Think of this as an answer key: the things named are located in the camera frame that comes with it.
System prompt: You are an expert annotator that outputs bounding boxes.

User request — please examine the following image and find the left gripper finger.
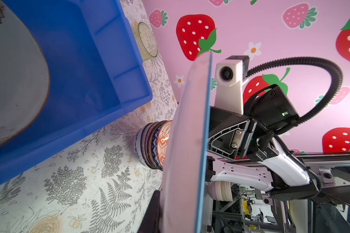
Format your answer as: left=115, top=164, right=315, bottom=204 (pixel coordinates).
left=137, top=190, right=160, bottom=233

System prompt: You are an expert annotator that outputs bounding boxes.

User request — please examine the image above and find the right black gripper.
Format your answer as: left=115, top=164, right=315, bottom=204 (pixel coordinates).
left=207, top=106, right=257, bottom=160

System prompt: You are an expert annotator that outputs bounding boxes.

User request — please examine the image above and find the white watermelon plate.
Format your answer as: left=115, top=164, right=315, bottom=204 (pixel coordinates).
left=159, top=52, right=213, bottom=233

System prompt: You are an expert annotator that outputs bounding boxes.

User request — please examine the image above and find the red patterned bowl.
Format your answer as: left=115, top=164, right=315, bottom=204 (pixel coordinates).
left=133, top=120, right=173, bottom=171

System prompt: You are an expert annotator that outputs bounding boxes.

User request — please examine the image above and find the mint green flower plate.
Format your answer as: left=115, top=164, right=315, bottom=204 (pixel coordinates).
left=0, top=1, right=50, bottom=146

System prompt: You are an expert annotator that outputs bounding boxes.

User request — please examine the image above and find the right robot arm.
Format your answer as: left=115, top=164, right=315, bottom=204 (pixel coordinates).
left=207, top=83, right=323, bottom=201

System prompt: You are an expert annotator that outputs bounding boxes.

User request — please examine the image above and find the blue plastic bin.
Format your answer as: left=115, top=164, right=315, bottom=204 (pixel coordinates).
left=0, top=1, right=153, bottom=185

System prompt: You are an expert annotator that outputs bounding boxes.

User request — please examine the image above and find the green translucent cup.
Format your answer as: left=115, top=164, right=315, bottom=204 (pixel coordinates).
left=132, top=22, right=158, bottom=61

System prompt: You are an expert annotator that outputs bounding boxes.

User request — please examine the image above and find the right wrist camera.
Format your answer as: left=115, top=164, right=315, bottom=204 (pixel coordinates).
left=214, top=55, right=249, bottom=115

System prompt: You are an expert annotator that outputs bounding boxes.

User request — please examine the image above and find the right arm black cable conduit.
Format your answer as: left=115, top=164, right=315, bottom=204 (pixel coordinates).
left=246, top=56, right=344, bottom=135

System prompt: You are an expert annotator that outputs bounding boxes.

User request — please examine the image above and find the aluminium front rail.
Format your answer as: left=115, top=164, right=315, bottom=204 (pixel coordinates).
left=291, top=152, right=350, bottom=204

